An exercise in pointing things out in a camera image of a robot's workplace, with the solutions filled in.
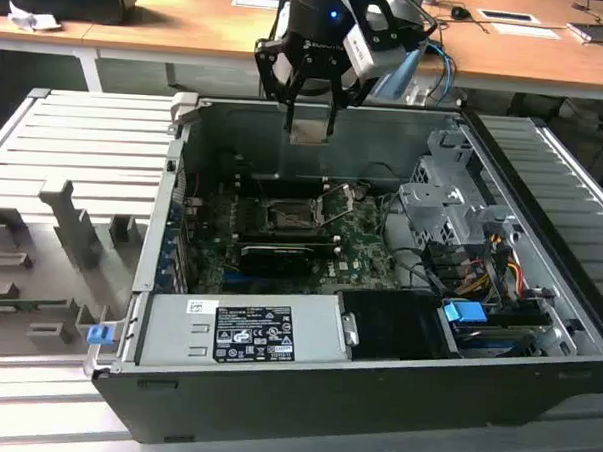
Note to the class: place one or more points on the silver CPU plate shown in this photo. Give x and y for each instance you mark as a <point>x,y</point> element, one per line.
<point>309,133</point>

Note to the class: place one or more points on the grey power supply with label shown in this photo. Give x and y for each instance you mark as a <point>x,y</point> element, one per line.
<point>177,325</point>

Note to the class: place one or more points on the green RAM stick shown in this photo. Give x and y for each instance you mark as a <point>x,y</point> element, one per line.
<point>18,304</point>

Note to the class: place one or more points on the blue case latch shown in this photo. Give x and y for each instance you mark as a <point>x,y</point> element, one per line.
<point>100,336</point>

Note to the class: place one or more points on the black plastic shroud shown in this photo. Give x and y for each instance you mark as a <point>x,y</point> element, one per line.
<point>392,325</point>

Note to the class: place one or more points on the hard disk in blue carrier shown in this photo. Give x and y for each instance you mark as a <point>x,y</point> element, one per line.
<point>465,312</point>

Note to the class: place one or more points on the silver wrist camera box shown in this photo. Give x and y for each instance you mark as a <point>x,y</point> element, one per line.
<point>369,54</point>

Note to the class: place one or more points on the grey notebook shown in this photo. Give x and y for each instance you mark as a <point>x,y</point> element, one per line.
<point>597,33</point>

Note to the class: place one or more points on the white paper sheet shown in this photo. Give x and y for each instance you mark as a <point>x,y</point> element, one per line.
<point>525,30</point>

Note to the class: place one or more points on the crumpled white paper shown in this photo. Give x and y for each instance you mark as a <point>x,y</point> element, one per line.
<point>33,16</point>

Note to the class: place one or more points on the black computer mouse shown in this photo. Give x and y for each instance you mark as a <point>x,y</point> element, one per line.
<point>460,13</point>

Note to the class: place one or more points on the CPU socket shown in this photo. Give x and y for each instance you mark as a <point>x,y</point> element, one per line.
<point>289,216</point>

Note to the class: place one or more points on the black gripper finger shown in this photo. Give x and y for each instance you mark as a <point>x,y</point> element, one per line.
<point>268,69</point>
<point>355,85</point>

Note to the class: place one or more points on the wooden desk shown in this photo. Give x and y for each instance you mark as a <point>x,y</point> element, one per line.
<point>190,21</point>

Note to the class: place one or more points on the black graphics card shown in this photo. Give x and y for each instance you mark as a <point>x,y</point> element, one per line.
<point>275,260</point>

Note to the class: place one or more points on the green motherboard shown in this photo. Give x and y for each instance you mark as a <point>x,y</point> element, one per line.
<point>360,258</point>

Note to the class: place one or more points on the black RAM slot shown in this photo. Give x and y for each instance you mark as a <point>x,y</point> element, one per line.
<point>283,184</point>
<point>281,237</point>

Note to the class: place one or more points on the pale blue teach pendant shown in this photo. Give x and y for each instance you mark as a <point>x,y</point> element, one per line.
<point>395,80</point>

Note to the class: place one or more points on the black PC case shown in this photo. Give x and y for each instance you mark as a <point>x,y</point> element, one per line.
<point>323,407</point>

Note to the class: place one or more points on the silver metal drive cage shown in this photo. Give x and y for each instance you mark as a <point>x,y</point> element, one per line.
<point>432,207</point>

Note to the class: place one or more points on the grey parts rack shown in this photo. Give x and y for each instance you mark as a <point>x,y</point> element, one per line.
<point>71,226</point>

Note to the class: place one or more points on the white framed desk plate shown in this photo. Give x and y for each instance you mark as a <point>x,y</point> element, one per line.
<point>508,16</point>
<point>251,1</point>

